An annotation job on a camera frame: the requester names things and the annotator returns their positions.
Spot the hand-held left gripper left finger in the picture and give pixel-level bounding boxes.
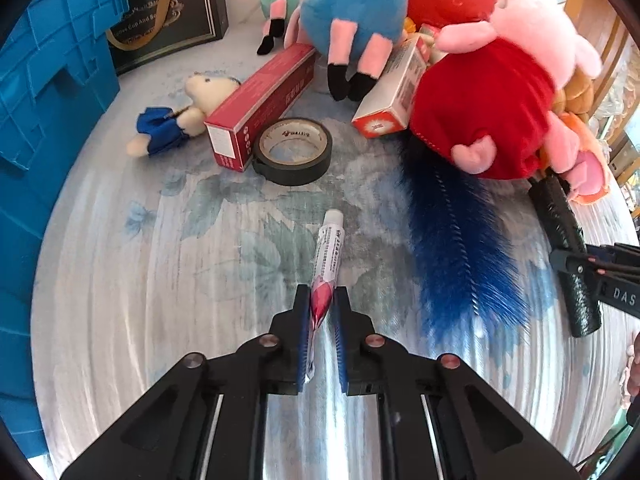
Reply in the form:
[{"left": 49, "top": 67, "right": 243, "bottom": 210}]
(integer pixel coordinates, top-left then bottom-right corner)
[{"left": 60, "top": 284, "right": 313, "bottom": 480}]

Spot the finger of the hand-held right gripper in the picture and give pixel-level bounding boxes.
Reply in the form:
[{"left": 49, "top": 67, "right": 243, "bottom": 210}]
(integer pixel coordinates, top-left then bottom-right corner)
[
  {"left": 549, "top": 249, "right": 640, "bottom": 283},
  {"left": 582, "top": 243, "right": 640, "bottom": 261}
]

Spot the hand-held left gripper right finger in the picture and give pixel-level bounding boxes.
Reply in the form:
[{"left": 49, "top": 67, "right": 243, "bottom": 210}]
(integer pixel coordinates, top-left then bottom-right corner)
[{"left": 332, "top": 286, "right": 576, "bottom": 480}]

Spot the white red ointment tube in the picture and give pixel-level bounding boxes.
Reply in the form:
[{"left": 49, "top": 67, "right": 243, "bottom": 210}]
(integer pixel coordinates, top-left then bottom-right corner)
[{"left": 304, "top": 210, "right": 346, "bottom": 381}]

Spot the blue duster with black handle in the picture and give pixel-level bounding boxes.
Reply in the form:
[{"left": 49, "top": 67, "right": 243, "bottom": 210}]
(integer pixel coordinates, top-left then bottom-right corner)
[{"left": 400, "top": 135, "right": 603, "bottom": 338}]

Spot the red dress pig plush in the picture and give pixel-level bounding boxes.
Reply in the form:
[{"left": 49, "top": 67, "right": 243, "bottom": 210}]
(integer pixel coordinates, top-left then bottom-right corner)
[{"left": 409, "top": 0, "right": 605, "bottom": 181}]

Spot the white box with orange end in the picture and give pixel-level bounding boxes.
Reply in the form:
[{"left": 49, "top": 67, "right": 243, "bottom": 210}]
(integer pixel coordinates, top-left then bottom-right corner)
[{"left": 351, "top": 35, "right": 432, "bottom": 139}]

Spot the blue plastic storage crate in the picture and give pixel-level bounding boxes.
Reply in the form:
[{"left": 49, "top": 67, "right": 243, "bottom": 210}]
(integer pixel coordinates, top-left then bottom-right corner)
[{"left": 0, "top": 0, "right": 132, "bottom": 456}]

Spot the person's right hand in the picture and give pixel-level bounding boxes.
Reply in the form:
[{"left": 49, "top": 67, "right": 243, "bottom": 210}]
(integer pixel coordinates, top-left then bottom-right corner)
[{"left": 624, "top": 331, "right": 640, "bottom": 413}]

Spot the orange pig plush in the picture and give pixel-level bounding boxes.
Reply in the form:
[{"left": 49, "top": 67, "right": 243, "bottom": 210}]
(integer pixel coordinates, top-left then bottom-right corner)
[{"left": 537, "top": 110, "right": 612, "bottom": 206}]

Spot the blue floral tablecloth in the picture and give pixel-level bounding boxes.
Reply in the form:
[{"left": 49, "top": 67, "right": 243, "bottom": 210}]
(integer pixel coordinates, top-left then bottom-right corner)
[{"left": 30, "top": 0, "right": 640, "bottom": 480}]

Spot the brown bear plush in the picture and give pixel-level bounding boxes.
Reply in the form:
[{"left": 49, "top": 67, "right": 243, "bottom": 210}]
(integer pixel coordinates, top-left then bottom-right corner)
[{"left": 552, "top": 67, "right": 598, "bottom": 121}]

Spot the wooden glass door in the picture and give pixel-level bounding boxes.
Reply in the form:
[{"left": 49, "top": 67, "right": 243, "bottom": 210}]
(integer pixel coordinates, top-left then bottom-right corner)
[{"left": 567, "top": 0, "right": 640, "bottom": 221}]

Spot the black tape roll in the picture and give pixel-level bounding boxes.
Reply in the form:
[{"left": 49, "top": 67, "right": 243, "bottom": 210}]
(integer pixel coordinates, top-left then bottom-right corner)
[{"left": 251, "top": 117, "right": 333, "bottom": 186}]

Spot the long red box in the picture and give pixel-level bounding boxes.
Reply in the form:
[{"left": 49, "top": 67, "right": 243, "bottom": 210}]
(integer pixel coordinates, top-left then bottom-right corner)
[{"left": 204, "top": 42, "right": 317, "bottom": 173}]

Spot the small doll blue dress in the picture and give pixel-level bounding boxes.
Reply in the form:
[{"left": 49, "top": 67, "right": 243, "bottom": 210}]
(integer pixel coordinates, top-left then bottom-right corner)
[{"left": 125, "top": 72, "right": 242, "bottom": 157}]

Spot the teal dress pig plush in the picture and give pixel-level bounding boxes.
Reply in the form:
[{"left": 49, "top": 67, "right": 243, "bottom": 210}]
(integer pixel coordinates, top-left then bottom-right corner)
[{"left": 256, "top": 0, "right": 321, "bottom": 56}]

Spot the blue dress pig plush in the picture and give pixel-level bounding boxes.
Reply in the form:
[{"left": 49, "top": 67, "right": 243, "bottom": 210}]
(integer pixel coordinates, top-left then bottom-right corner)
[{"left": 284, "top": 0, "right": 411, "bottom": 102}]

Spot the black gift box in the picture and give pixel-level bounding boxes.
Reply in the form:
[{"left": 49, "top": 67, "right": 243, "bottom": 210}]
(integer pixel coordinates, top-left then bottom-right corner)
[{"left": 106, "top": 0, "right": 230, "bottom": 77}]

